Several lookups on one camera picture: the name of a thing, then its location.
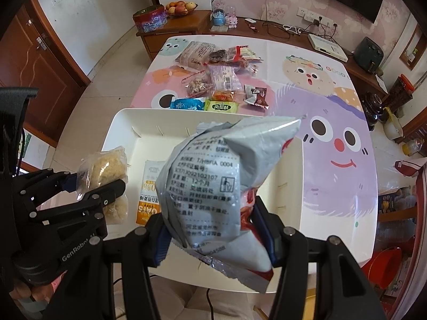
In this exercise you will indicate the large clear biscuit bag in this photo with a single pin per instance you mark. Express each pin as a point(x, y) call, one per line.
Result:
point(195, 53)

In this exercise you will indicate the brown chocolate packet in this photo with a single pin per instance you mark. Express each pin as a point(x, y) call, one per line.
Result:
point(258, 96)

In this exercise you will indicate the small white remote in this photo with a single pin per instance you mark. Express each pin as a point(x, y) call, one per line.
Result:
point(250, 21)

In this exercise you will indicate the pink toy figure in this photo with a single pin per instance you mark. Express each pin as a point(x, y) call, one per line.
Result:
point(232, 21)

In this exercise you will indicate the white plastic tray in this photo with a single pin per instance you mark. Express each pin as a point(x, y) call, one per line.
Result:
point(150, 133)

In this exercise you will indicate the clear bag of assorted snacks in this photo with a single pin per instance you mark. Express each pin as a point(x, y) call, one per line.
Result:
point(243, 56)

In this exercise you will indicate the glass jar yellow lid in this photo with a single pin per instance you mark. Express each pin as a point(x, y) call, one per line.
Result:
point(412, 146)

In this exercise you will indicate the white pastry packet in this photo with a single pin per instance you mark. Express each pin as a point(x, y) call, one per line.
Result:
point(223, 75)

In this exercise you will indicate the wooden framed wall niche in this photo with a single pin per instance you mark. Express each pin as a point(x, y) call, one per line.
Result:
point(412, 48)

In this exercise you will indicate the white wall power strip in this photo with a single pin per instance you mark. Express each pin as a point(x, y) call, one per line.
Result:
point(310, 15)

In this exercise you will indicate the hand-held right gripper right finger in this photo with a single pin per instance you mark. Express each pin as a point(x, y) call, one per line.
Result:
point(269, 240)

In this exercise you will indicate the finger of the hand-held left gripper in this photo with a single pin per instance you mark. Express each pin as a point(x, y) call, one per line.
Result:
point(70, 182)
point(106, 191)

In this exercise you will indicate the yellow pear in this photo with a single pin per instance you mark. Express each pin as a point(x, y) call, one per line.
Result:
point(190, 5)

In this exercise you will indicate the red apple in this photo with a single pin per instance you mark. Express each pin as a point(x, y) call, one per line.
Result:
point(181, 6)

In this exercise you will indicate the red round tin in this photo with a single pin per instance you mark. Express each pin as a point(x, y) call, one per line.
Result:
point(150, 20)

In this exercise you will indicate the white set-top box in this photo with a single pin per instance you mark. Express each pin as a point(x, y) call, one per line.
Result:
point(327, 46)

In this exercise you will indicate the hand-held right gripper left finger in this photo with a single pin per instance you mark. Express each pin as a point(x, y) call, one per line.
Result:
point(162, 245)

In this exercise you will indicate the dark brown snack packet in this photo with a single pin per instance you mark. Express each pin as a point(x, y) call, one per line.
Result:
point(218, 55)

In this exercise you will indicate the cartoon printed tablecloth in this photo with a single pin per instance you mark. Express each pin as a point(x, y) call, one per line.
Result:
point(300, 83)

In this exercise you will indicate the white and orange oat packet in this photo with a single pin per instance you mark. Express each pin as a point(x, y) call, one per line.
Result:
point(148, 186)

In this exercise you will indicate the red plastic basin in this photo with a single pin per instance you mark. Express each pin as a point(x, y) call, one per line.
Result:
point(383, 266)

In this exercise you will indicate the fruit basket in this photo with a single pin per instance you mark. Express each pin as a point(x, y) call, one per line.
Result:
point(180, 11)

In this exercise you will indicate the dark ceramic jar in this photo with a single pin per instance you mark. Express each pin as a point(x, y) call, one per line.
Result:
point(372, 110)

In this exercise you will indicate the blue snack packet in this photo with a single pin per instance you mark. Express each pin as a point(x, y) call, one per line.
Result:
point(186, 104)

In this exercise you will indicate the red and silver snack bag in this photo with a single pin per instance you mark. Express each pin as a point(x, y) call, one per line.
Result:
point(206, 190)

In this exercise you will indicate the pale rice cracker packet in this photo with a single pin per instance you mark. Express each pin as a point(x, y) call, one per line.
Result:
point(103, 166)

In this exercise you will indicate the blue snow globe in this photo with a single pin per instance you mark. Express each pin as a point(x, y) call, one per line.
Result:
point(218, 20)

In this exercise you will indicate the clear nut packet red print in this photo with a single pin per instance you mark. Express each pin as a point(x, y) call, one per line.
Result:
point(198, 86)

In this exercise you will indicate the person's left hand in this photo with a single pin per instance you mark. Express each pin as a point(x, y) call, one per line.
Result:
point(50, 288)

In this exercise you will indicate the dark green air fryer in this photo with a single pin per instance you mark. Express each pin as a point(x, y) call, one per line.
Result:
point(367, 55)

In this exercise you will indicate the white and yellow jug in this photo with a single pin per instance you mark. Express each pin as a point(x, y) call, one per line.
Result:
point(393, 128)

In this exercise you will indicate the brown wooden door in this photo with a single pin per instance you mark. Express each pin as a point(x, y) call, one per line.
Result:
point(33, 73)

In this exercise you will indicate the dark red patterned bin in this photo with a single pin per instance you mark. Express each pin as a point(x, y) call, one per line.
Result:
point(400, 93)

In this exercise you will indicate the green snack packet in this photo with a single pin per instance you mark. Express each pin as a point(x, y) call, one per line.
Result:
point(222, 106)

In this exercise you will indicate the golden rice cracker packet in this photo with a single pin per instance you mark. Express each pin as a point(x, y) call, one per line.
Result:
point(225, 95)

